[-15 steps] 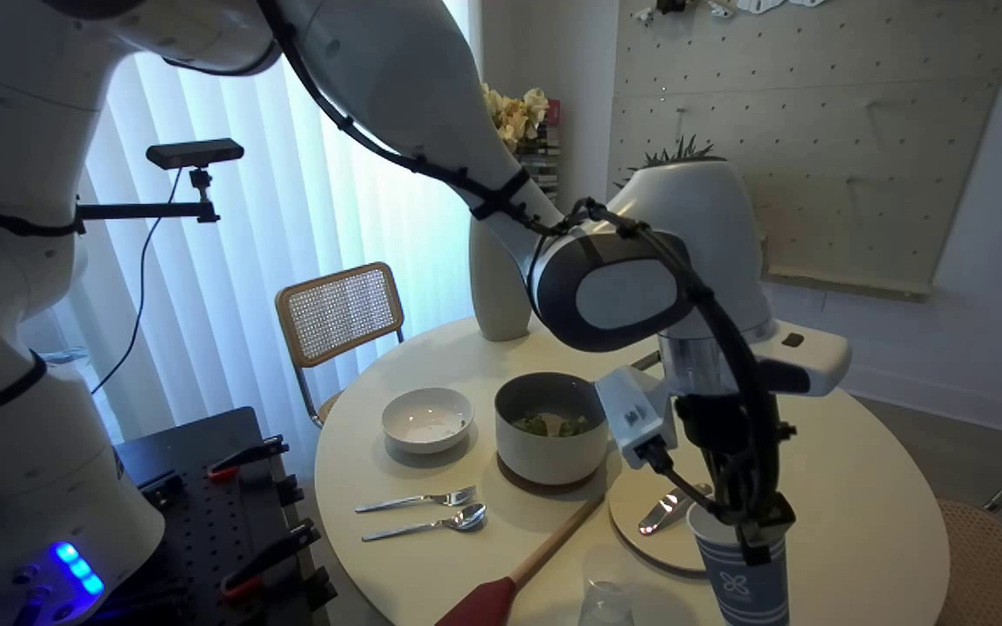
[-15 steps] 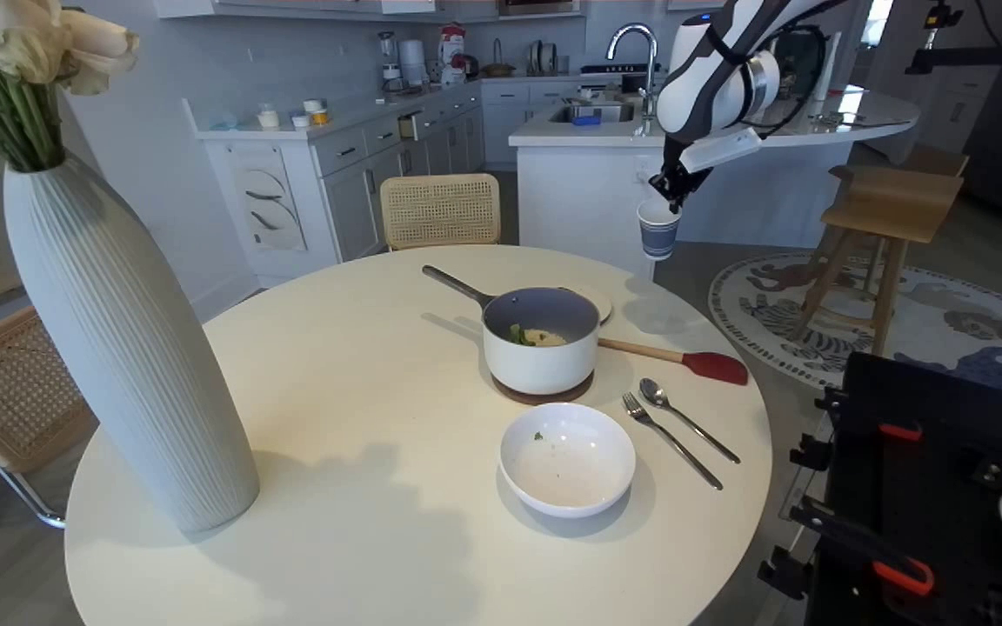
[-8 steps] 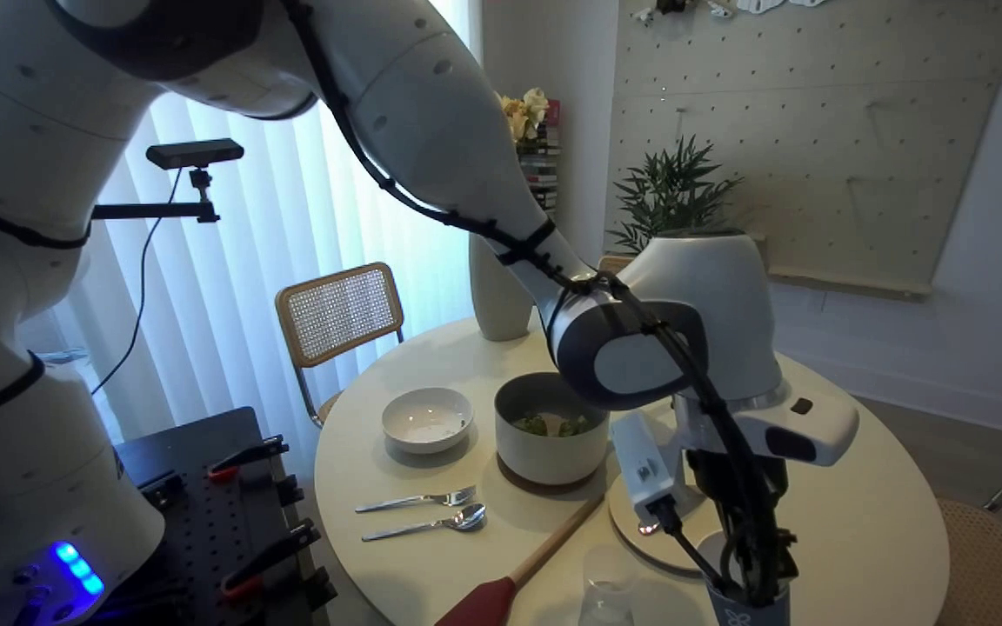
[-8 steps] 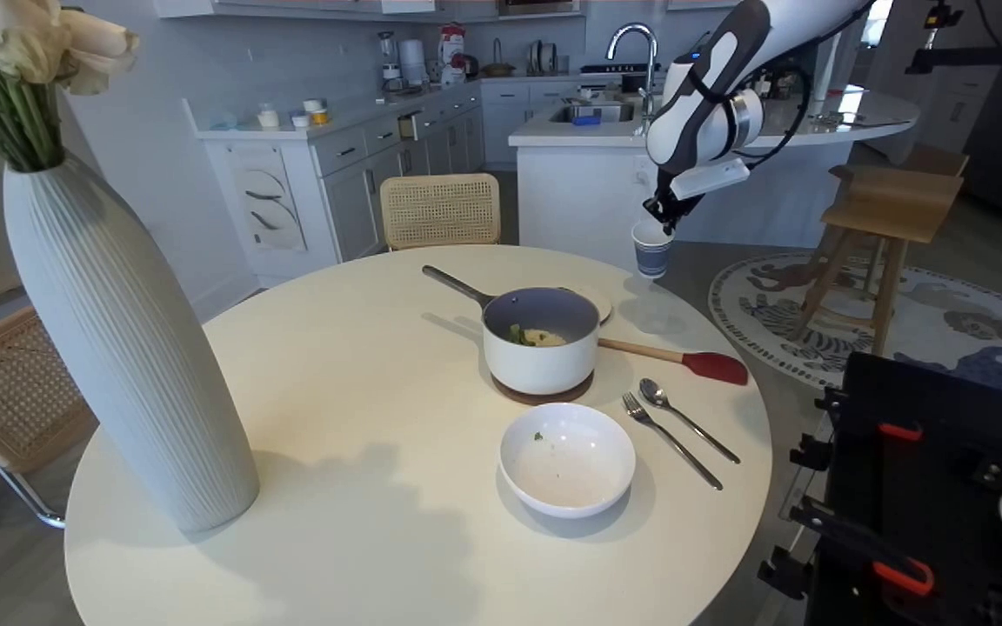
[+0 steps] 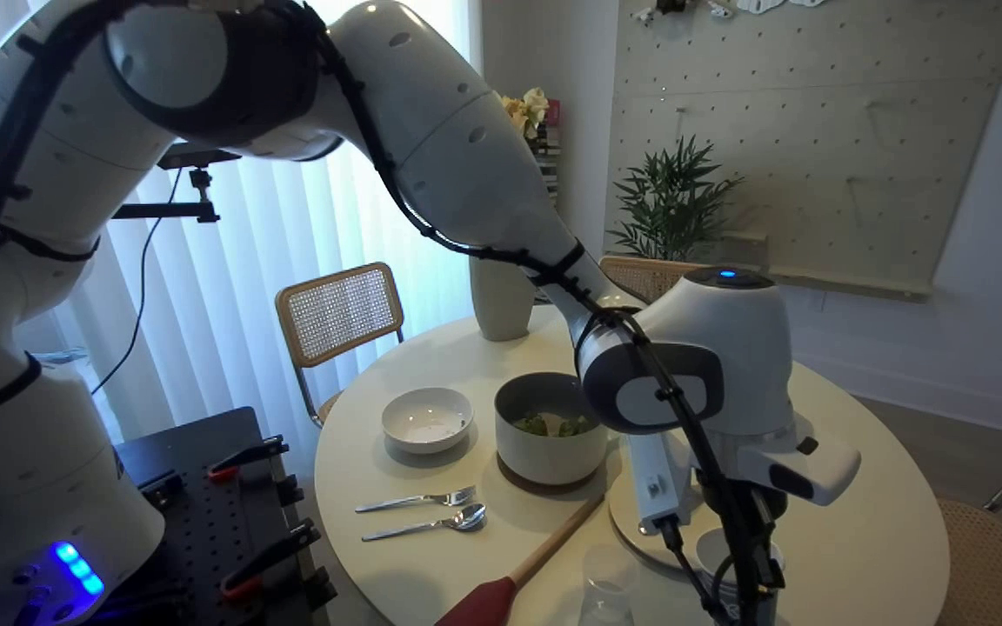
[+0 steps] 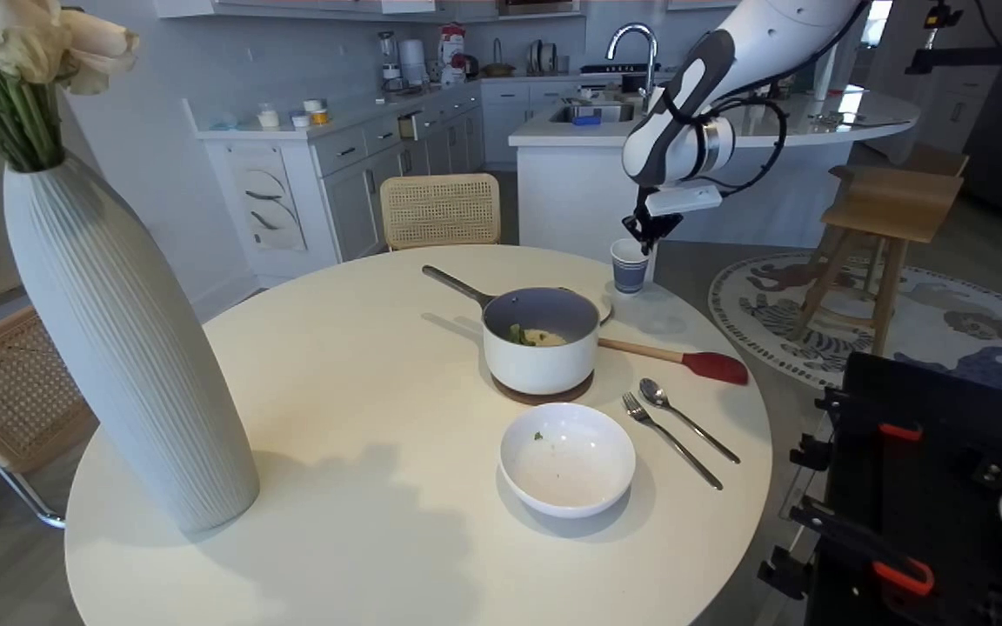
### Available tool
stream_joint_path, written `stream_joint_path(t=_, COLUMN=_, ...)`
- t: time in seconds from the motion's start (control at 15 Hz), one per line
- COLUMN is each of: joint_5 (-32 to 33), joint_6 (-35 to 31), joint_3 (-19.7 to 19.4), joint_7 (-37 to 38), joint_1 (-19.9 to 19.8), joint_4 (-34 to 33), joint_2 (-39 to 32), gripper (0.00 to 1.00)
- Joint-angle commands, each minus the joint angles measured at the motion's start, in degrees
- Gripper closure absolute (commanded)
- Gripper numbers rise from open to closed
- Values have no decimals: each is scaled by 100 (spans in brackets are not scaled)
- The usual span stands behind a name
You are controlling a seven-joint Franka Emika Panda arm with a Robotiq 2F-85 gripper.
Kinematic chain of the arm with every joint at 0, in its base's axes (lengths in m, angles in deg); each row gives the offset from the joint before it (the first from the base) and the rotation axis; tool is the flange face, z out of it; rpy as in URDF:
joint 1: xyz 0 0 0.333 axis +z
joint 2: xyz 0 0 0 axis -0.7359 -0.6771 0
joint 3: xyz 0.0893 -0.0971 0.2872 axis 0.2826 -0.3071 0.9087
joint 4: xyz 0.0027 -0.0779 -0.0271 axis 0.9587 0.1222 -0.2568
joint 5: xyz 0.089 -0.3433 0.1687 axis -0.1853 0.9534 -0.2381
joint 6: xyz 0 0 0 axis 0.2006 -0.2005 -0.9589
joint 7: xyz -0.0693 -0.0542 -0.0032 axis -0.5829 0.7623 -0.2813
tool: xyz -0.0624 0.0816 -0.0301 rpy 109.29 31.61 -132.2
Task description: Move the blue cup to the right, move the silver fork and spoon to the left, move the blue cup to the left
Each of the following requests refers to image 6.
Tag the silver fork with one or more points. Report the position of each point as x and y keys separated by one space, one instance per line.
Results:
x=677 y=443

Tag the dark round trivet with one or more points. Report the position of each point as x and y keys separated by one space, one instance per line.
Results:
x=549 y=399

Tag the chrome kitchen faucet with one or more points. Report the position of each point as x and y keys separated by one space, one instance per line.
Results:
x=632 y=29

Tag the silver spoon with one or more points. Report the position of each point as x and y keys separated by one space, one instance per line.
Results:
x=657 y=391

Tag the wicker back chair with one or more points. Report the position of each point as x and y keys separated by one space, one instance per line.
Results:
x=439 y=211
x=14 y=394

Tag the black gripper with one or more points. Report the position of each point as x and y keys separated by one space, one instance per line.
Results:
x=645 y=224

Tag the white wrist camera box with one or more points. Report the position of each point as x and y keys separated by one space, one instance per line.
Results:
x=683 y=199

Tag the wooden bar stool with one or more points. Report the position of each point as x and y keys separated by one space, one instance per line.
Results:
x=889 y=202

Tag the blue and white cup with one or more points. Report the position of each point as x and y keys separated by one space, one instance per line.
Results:
x=627 y=272

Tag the round patterned rug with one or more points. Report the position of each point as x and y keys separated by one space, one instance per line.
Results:
x=941 y=331

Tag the white kitchen counter cabinet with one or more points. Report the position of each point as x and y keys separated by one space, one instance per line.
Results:
x=280 y=195

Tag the cream flower bouquet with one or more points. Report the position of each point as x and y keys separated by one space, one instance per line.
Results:
x=27 y=47

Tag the black perforated side table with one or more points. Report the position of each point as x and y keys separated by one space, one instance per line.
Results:
x=954 y=488

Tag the white bowl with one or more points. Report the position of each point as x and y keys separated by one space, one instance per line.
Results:
x=570 y=461

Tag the grey ribbed vase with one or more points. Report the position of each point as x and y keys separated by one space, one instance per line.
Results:
x=120 y=350

